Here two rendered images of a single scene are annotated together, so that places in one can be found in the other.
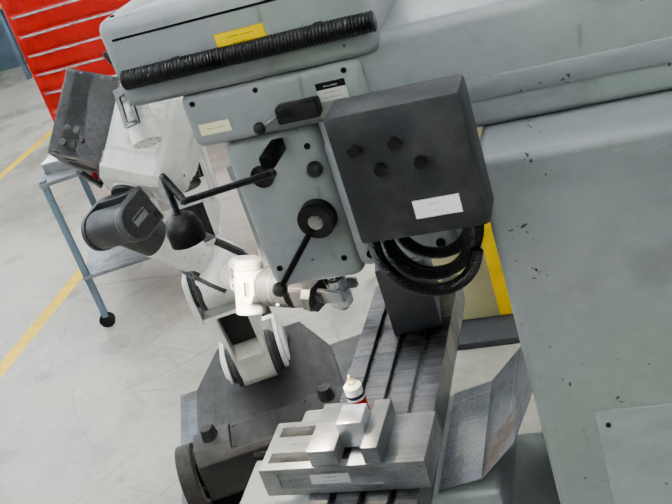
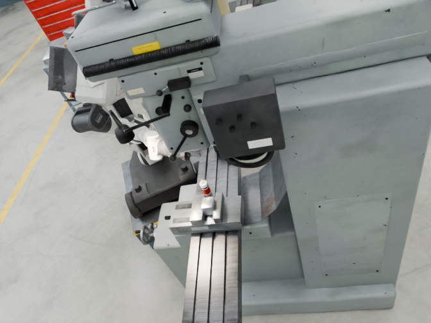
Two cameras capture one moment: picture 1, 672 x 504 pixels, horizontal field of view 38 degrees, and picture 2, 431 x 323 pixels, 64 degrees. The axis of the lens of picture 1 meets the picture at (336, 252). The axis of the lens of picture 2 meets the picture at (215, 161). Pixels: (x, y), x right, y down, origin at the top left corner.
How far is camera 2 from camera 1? 0.56 m
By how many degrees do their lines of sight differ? 18
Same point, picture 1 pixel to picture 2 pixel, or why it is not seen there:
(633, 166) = (347, 111)
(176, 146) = (111, 82)
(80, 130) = (62, 77)
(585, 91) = (322, 70)
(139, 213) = (98, 116)
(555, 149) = (311, 104)
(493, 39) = (279, 46)
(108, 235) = (84, 127)
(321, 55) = (190, 56)
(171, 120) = not seen: hidden behind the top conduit
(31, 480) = (63, 195)
